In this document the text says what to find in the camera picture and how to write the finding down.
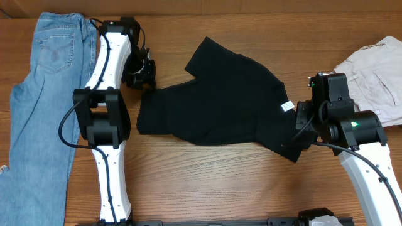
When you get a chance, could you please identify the black t-shirt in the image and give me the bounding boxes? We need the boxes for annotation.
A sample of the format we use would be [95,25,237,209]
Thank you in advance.
[137,37,303,162]

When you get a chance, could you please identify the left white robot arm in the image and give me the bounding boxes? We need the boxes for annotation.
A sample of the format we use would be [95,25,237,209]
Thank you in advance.
[73,17,156,225]

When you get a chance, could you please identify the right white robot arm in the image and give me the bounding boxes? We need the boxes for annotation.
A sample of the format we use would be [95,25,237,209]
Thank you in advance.
[296,73,401,225]

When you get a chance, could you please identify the beige cargo shorts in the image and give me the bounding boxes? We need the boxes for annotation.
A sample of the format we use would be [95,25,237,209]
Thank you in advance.
[333,36,401,127]

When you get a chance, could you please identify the blue denim jeans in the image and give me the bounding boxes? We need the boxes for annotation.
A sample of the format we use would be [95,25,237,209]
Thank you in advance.
[1,12,97,225]

